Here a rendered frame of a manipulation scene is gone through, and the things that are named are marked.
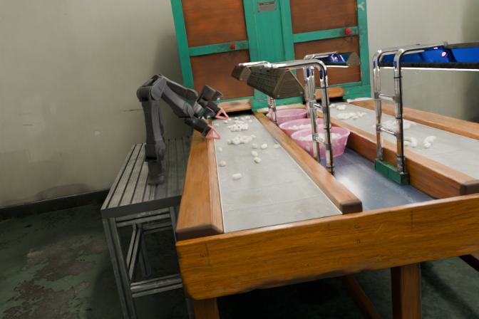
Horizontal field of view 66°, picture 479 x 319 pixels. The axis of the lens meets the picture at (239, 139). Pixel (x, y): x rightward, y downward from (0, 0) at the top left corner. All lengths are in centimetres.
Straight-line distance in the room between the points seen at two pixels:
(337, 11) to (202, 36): 98
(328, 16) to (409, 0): 156
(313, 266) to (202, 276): 28
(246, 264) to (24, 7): 314
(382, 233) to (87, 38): 303
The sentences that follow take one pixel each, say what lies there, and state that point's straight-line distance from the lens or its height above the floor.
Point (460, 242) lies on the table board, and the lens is 114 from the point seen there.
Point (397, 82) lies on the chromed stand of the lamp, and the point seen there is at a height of 102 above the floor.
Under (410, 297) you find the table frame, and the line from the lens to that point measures 122.
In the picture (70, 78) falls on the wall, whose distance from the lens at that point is 359.
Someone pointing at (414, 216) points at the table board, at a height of 71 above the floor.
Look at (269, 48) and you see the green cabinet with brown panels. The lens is 270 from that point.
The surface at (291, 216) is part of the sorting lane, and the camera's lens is 98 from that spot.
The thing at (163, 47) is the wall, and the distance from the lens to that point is 349.
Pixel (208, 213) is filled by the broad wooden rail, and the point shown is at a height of 76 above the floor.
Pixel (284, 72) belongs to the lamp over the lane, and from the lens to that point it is 92.
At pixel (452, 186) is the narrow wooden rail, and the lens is 116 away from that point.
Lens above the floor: 115
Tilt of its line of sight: 12 degrees down
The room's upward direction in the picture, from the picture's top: 7 degrees counter-clockwise
